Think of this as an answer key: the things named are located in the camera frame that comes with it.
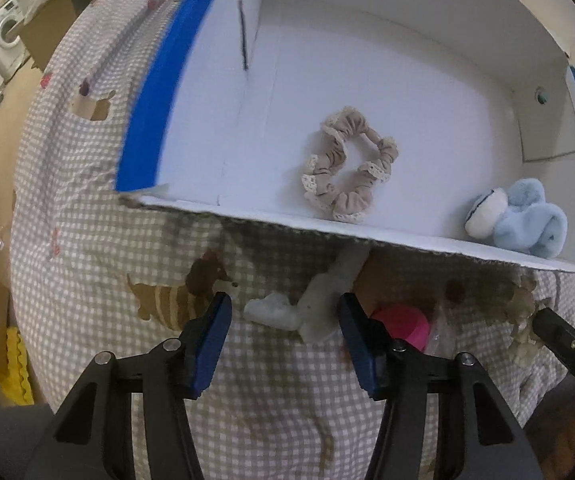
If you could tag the yellow wavy foam piece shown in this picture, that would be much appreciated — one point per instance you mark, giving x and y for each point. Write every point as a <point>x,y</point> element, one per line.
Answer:
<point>15,365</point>

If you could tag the beige lace-trimmed scrunchie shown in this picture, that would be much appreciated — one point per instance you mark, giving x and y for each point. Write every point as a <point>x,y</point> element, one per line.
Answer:
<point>320,191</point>

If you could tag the beige lace cloth piece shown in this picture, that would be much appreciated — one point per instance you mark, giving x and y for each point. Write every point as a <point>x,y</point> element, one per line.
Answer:
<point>522,305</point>

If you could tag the white washing machine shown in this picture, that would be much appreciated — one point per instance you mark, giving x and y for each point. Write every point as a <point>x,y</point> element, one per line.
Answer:
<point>2,30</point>

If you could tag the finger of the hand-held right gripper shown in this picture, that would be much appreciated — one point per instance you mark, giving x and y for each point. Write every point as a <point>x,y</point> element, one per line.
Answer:
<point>565,340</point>

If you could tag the open brown cardboard box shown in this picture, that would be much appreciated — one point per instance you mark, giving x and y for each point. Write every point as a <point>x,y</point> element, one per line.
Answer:
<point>50,35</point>

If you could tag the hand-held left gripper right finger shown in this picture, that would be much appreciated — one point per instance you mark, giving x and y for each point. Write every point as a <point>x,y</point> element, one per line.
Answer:
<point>363,347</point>

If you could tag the white cardboard box blue edges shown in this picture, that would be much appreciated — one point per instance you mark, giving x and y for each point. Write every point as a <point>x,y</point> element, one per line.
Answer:
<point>417,85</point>

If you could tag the pink scrunchie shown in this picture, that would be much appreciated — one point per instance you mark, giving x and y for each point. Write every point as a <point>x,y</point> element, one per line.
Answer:
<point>407,322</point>

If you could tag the light blue fluffy plush scrunchie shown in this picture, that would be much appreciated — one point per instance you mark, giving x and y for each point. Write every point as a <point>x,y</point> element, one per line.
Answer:
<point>532,220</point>

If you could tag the checked dog print bedsheet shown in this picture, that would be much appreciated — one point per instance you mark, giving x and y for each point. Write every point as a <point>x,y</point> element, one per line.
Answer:
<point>117,240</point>

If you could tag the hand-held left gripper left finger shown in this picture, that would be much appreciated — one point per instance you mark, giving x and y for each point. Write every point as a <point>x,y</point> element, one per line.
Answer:
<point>211,342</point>

